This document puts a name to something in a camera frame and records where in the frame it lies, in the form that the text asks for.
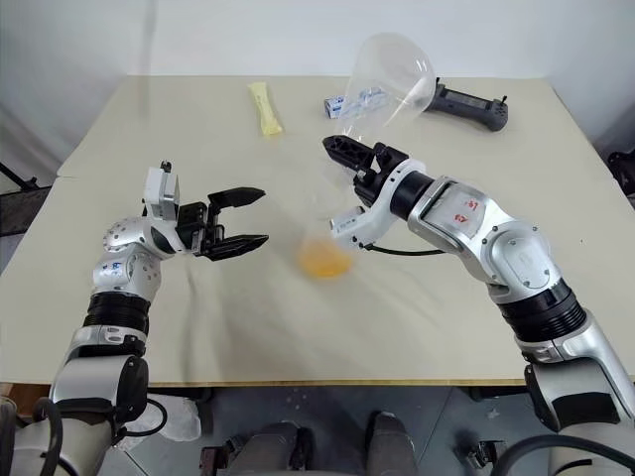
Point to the yellow snack packet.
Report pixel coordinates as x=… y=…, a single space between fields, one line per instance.
x=265 y=111

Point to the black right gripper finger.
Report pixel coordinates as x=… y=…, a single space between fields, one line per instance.
x=349 y=153

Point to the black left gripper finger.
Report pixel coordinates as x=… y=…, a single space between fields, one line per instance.
x=238 y=245
x=238 y=197

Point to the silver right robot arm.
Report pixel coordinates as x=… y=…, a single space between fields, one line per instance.
x=516 y=253

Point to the black equipment piece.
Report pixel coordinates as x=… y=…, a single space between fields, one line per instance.
x=624 y=173

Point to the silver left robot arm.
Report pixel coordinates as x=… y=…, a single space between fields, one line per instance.
x=119 y=277

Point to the large clear plastic cup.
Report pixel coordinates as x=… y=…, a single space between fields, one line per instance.
x=382 y=74

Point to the blue and white box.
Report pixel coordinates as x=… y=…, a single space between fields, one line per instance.
x=333 y=106

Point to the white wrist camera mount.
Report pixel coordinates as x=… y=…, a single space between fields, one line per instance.
x=163 y=193
x=372 y=218

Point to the dark grey handheld controller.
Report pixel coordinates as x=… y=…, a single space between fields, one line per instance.
x=471 y=106

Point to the small clear plastic cup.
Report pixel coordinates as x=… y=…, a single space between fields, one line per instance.
x=325 y=260

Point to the crumpled clear plastic bag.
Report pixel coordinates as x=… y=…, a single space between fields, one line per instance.
x=181 y=421

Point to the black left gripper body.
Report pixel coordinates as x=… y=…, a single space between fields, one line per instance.
x=201 y=228

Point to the black metal stand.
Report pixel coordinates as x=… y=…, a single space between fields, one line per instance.
x=20 y=178

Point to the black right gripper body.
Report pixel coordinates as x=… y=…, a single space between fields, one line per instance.
x=382 y=166

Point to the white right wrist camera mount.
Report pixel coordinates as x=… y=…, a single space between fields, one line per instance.
x=372 y=218

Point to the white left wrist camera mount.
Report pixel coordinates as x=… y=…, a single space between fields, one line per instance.
x=163 y=193

